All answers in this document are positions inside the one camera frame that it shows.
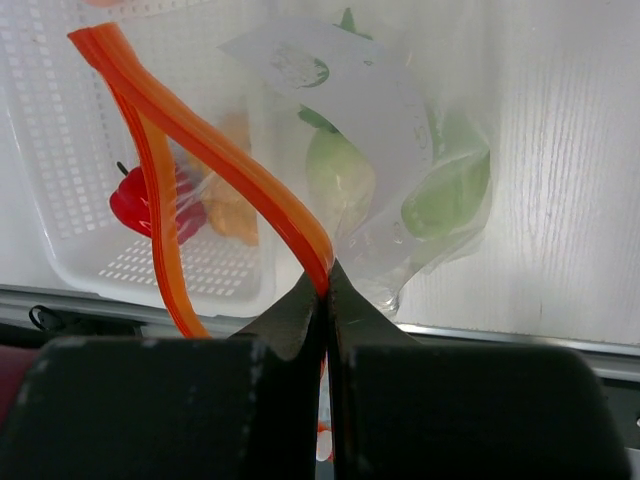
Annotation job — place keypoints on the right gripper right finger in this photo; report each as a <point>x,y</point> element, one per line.
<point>403,409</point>

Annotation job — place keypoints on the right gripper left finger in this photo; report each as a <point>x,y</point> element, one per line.
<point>244,407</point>

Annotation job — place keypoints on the green cabbage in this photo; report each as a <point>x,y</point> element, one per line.
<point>452,193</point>

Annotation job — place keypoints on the white radish with leaves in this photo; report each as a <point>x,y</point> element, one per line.
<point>341,180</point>

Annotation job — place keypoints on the red bell pepper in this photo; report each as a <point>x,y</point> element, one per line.
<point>129,203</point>

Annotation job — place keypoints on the clear zip top bag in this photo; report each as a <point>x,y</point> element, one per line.
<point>311,132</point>

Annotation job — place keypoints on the white plastic basket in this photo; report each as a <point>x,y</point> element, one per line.
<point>70,140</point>

